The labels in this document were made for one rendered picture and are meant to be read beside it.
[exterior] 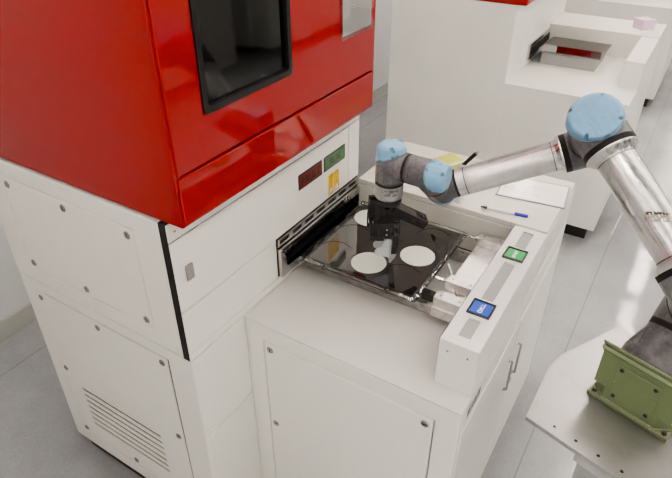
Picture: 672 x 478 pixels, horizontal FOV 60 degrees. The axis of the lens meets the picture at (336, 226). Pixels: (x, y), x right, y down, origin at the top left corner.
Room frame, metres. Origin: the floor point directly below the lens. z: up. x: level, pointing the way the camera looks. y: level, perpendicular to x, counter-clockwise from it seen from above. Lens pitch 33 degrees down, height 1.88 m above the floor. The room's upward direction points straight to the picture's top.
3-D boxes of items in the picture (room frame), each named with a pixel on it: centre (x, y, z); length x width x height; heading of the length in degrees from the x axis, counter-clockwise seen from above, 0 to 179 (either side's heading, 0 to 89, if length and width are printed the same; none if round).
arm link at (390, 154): (1.33, -0.14, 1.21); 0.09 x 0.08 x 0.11; 58
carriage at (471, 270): (1.30, -0.38, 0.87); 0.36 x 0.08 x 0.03; 148
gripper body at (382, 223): (1.34, -0.13, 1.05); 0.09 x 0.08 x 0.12; 94
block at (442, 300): (1.16, -0.29, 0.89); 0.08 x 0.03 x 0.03; 58
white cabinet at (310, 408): (1.44, -0.27, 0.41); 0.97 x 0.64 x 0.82; 148
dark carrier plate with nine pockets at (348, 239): (1.42, -0.14, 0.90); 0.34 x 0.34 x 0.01; 58
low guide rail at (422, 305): (1.29, -0.13, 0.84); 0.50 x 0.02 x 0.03; 58
